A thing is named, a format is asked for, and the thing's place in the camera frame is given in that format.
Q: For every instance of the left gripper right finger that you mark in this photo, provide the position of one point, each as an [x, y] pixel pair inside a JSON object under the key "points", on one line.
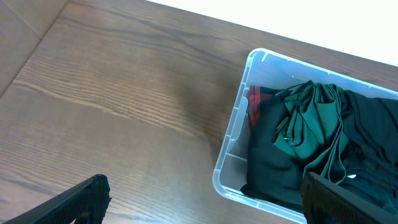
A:
{"points": [[326, 202]]}

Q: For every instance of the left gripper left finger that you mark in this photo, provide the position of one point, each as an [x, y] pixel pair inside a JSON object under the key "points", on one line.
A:
{"points": [[85, 203]]}

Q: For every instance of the large black garment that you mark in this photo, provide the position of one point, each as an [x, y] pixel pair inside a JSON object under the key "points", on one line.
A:
{"points": [[272, 175]]}

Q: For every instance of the green garment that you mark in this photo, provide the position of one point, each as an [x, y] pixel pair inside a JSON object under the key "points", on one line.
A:
{"points": [[312, 130]]}

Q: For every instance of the red navy plaid shirt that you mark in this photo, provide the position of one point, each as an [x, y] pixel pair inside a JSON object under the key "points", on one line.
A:
{"points": [[257, 94]]}

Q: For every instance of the small black folded garment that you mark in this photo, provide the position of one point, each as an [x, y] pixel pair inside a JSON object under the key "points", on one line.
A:
{"points": [[370, 158]]}

